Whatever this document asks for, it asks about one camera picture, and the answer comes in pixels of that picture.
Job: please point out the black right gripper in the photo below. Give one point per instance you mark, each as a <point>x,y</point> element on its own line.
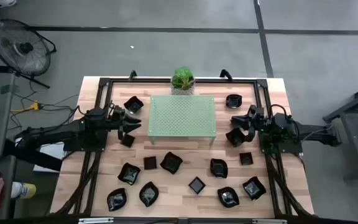
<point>255,119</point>

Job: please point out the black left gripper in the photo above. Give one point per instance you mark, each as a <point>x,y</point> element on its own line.
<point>117,116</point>

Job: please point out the black small square mini plate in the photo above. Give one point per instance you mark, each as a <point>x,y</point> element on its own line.
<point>246,159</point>
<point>128,141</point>
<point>197,185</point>
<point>150,163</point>

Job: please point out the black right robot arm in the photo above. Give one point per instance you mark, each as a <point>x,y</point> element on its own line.
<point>309,130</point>

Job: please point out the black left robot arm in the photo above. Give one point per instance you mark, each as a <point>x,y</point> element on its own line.
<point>67,133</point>

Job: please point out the black leaf-shaped mini plate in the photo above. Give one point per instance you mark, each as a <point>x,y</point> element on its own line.
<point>116,199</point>
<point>148,194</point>

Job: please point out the green perforated metal shelf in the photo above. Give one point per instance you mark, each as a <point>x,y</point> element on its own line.
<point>182,116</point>

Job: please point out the succulent in white patterned pot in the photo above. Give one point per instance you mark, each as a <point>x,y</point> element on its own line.
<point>182,79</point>

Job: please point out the white flat panel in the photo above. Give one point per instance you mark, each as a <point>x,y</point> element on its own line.
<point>53,151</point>

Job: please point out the black desk foot bar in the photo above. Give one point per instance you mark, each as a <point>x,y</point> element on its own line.
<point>33,157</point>

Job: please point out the white and yellow bottle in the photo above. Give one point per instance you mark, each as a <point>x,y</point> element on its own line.
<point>23,190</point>

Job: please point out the black floor fan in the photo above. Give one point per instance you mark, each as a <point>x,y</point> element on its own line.
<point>20,48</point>

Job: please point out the black curved frame hook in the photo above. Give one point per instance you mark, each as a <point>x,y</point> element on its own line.
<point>226,74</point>
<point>132,74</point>

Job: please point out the silver metal bracket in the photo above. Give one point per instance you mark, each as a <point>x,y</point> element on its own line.
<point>95,220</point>
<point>269,221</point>

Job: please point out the neighbouring workstation frame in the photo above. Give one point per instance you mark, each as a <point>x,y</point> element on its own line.
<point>357,133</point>

